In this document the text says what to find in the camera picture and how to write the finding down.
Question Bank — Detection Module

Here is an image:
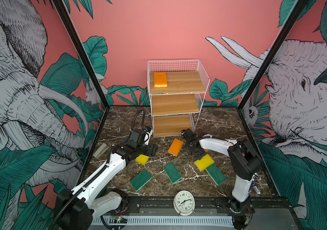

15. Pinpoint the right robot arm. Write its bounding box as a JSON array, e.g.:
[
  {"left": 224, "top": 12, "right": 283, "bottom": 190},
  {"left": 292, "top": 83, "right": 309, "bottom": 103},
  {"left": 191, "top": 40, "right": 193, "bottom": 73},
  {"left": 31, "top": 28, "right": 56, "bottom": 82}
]
[{"left": 181, "top": 128, "right": 262, "bottom": 205}]

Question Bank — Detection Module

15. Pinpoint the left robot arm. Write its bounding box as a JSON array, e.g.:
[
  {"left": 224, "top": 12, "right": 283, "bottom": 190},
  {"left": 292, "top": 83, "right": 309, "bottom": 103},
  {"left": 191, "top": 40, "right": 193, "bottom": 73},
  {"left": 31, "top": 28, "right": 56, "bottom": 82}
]
[{"left": 49, "top": 121, "right": 157, "bottom": 230}]

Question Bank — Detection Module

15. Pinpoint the yellow sponge left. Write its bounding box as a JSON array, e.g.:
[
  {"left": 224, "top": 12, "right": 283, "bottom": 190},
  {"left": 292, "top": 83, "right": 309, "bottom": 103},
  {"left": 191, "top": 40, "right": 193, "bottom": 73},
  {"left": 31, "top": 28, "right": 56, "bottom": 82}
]
[{"left": 135, "top": 154, "right": 150, "bottom": 165}]

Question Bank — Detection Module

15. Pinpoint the yellow sponge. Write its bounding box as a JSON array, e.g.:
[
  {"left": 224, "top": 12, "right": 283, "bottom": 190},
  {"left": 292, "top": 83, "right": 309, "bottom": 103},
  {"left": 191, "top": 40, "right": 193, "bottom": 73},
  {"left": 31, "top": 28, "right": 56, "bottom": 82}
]
[
  {"left": 135, "top": 154, "right": 150, "bottom": 165},
  {"left": 194, "top": 154, "right": 215, "bottom": 172}
]

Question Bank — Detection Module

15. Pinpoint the yellow sponge right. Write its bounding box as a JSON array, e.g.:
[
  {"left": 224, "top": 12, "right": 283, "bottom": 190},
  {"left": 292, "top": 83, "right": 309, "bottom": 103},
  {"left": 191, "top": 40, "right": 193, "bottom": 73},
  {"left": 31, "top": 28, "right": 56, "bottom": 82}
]
[{"left": 194, "top": 154, "right": 215, "bottom": 172}]

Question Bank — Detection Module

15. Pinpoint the green sponge front middle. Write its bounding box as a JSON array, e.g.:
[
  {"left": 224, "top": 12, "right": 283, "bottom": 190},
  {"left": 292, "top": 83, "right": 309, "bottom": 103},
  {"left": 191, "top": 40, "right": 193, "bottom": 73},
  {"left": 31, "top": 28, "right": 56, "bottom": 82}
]
[{"left": 163, "top": 162, "right": 182, "bottom": 184}]

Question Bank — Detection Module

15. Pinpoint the green sponge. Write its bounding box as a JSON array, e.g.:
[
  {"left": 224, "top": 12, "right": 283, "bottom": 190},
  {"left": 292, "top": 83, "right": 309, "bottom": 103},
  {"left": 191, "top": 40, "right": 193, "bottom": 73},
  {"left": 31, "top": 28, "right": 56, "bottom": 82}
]
[
  {"left": 130, "top": 169, "right": 152, "bottom": 191},
  {"left": 163, "top": 162, "right": 182, "bottom": 184},
  {"left": 206, "top": 164, "right": 227, "bottom": 186}
]

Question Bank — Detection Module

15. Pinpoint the green sponge front left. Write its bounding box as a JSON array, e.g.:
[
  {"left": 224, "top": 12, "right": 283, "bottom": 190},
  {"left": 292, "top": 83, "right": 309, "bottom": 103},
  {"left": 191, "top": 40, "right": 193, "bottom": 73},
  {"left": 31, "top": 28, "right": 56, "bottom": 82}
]
[{"left": 130, "top": 169, "right": 152, "bottom": 191}]

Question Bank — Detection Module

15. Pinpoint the green sponge front right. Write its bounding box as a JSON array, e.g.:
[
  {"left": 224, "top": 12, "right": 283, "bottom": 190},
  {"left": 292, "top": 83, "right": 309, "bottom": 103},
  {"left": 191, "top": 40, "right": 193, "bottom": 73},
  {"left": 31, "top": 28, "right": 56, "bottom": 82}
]
[{"left": 206, "top": 164, "right": 227, "bottom": 186}]

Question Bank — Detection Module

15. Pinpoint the white alarm clock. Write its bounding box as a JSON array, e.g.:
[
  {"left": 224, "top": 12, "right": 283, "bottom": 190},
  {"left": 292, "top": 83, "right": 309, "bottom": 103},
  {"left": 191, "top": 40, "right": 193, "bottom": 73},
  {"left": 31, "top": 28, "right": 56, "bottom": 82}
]
[{"left": 174, "top": 190, "right": 196, "bottom": 216}]

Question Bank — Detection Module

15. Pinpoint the red and blue marker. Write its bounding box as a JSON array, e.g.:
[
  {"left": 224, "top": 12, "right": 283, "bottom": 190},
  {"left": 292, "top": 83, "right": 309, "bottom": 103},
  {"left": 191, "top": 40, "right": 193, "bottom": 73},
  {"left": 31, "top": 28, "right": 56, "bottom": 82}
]
[{"left": 252, "top": 182, "right": 261, "bottom": 195}]

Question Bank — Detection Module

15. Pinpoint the grey block by wall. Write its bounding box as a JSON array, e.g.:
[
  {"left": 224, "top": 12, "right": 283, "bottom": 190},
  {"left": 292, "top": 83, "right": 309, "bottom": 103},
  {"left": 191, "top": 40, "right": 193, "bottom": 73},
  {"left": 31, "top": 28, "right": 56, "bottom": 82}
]
[{"left": 93, "top": 143, "right": 109, "bottom": 159}]

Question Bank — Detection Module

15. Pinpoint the white wire three-tier shelf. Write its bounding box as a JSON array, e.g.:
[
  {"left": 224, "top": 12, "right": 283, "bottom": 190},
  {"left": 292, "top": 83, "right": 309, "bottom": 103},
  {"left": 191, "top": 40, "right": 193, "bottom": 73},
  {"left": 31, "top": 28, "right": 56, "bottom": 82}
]
[{"left": 147, "top": 59, "right": 210, "bottom": 137}]

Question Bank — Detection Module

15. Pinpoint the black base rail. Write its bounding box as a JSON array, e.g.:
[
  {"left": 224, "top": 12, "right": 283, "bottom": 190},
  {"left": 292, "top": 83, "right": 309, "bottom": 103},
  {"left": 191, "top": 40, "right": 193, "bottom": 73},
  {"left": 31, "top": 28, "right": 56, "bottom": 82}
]
[{"left": 108, "top": 196, "right": 292, "bottom": 215}]

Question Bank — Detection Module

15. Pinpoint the white slotted cable duct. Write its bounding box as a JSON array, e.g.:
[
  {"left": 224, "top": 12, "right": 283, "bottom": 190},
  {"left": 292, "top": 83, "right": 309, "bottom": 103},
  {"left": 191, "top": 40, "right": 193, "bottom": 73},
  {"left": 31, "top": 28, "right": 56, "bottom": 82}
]
[{"left": 103, "top": 216, "right": 233, "bottom": 227}]

